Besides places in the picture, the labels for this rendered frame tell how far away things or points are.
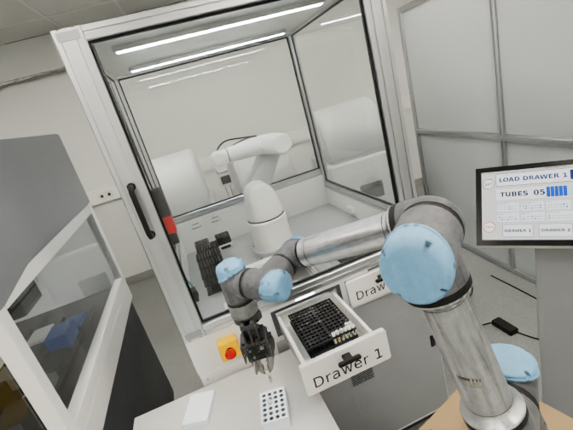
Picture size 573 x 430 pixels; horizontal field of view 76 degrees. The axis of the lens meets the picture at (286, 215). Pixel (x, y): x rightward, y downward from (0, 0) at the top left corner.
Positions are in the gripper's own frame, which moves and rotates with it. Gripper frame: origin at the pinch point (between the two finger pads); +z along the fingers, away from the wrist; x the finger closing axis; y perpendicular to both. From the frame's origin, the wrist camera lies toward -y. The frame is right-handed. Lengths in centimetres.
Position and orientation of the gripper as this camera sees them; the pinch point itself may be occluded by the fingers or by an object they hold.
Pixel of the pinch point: (266, 367)
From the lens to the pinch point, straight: 113.7
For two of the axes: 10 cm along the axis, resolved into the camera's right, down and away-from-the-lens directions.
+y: 1.1, 3.0, -9.5
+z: 2.6, 9.1, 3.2
